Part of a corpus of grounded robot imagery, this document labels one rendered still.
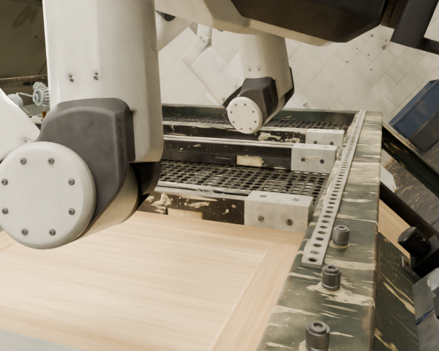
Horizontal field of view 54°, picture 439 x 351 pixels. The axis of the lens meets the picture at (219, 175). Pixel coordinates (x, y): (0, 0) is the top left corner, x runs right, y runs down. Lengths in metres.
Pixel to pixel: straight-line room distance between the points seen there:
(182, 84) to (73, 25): 5.85
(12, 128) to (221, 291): 0.39
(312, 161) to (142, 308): 0.80
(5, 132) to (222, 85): 0.58
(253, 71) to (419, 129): 3.97
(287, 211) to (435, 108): 4.00
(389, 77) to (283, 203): 4.96
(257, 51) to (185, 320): 0.48
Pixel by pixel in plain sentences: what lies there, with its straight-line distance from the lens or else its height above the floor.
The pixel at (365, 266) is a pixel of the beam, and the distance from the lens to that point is 0.68.
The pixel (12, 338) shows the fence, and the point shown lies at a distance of 0.58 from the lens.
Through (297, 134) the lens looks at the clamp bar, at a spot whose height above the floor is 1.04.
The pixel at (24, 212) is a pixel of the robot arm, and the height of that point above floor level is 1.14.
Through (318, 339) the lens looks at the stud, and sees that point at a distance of 0.48.
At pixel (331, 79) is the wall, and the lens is 5.74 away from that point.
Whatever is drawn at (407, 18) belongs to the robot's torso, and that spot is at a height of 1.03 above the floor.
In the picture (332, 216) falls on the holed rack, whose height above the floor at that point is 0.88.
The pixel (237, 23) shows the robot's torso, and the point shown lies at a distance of 0.52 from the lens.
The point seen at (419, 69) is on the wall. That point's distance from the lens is 5.76.
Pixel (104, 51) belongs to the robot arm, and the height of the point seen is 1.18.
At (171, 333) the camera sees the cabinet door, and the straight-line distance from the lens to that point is 0.58.
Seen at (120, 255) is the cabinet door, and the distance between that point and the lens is 0.78.
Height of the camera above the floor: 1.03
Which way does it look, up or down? 4 degrees up
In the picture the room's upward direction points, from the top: 47 degrees counter-clockwise
